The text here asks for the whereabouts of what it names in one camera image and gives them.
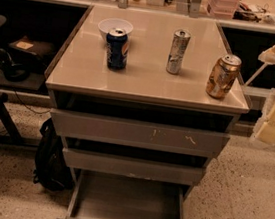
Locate orange soda can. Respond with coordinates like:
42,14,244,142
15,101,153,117
206,54,242,99

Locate tall silver can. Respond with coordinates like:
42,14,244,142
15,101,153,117
166,29,191,74

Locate grey drawer cabinet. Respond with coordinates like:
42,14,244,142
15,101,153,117
24,0,263,219

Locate blue Pepsi can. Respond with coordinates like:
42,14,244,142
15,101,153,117
106,28,129,70

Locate bottom drawer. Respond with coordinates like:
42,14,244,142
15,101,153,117
59,171,184,219

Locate drawer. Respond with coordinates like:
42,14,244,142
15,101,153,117
59,171,184,219
63,148,205,185
50,109,230,158

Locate middle drawer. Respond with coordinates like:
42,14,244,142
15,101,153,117
63,148,205,185

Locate top drawer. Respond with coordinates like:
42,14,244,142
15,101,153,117
50,109,230,158

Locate pink stacked trays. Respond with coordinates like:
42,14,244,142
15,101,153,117
207,0,241,19

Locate dark box with label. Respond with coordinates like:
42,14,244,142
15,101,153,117
7,36,56,64

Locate black backpack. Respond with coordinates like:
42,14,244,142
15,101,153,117
33,118,74,192

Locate black headphones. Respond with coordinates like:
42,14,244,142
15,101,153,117
0,48,30,82

